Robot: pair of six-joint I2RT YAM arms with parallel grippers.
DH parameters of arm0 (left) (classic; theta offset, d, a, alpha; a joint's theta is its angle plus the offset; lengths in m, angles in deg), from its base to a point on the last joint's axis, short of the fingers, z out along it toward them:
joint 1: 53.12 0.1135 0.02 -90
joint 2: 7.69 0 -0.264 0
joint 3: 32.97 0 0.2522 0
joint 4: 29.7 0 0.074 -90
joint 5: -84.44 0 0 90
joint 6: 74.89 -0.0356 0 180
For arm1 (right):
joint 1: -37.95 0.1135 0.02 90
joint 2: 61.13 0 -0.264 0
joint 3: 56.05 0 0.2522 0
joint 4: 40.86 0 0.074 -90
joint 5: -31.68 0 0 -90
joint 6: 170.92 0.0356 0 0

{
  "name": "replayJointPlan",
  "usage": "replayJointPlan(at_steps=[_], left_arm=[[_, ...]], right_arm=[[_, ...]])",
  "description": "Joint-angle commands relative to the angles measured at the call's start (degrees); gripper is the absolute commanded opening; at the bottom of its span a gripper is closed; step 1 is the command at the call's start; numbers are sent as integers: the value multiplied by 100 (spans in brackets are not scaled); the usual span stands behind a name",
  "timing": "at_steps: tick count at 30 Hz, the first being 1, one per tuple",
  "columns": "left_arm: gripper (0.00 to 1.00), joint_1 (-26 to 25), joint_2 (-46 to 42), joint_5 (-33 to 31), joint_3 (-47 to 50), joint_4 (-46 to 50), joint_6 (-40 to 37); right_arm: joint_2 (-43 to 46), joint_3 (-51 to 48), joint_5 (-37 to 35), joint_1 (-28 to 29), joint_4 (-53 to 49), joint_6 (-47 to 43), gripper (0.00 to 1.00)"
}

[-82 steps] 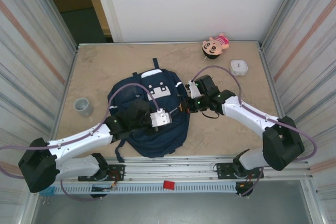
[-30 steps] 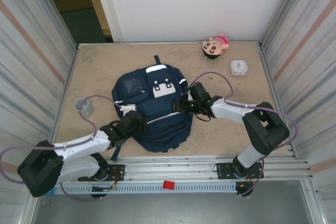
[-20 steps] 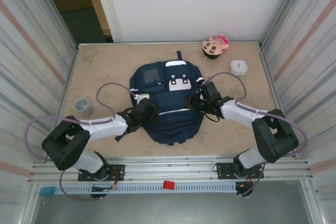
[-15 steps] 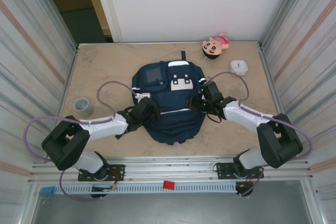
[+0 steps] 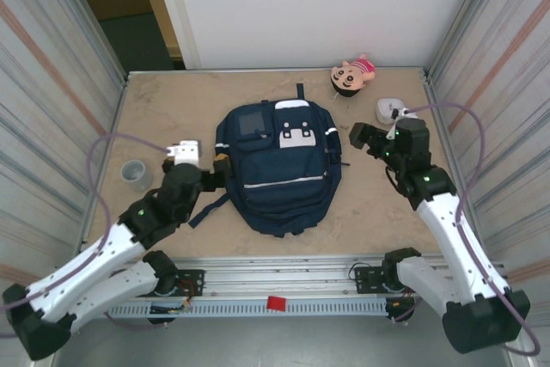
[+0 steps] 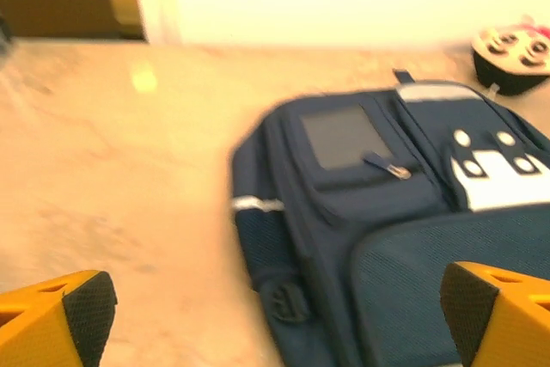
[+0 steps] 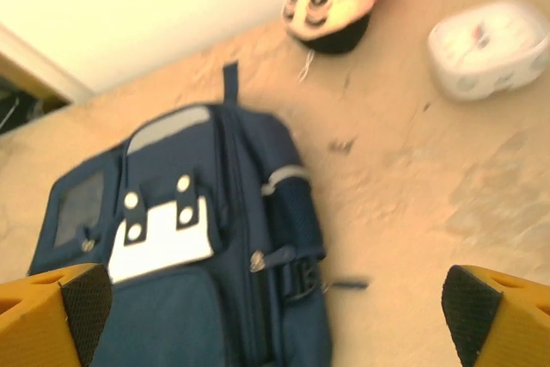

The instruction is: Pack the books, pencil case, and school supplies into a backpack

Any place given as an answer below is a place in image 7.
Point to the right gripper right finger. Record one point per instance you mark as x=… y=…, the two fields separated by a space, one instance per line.
x=511 y=328

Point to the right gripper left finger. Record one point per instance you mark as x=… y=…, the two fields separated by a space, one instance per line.
x=38 y=324

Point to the navy blue backpack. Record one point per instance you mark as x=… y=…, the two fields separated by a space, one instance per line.
x=172 y=298

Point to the cartoon plush doll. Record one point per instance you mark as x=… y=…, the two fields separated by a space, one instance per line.
x=335 y=1

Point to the white door frame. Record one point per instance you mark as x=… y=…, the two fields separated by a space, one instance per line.
x=43 y=70

